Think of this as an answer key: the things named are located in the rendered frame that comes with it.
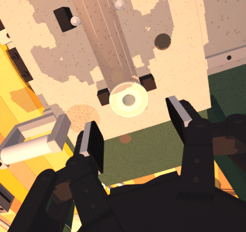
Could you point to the white locating pin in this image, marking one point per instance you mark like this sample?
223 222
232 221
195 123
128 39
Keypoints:
119 4
75 21

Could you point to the small white drilled block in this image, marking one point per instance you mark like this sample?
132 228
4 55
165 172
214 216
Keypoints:
4 37

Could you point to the beige speckled shuttle plate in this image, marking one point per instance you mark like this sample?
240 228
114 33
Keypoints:
176 76

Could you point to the black rectangular stop block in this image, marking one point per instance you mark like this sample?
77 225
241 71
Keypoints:
62 18

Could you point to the grey slotted box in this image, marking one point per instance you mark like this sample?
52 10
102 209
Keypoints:
5 197

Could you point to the small brown nest block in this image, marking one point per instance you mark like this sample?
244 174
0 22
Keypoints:
148 82
103 97

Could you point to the black bracket with screws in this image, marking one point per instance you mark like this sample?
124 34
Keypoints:
19 65

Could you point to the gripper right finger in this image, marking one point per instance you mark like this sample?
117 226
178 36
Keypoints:
198 159

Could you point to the white nylon bushing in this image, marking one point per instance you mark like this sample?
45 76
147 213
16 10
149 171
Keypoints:
117 101

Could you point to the green bench mat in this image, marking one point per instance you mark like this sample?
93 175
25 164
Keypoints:
144 159

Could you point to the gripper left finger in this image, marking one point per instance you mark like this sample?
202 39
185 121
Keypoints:
92 145

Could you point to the yellow press frame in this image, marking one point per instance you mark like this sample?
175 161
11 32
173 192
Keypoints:
11 78

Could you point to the grey clamp bracket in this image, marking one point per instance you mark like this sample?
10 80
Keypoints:
59 132

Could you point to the tan latch lever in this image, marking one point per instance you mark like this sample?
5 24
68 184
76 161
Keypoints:
107 44

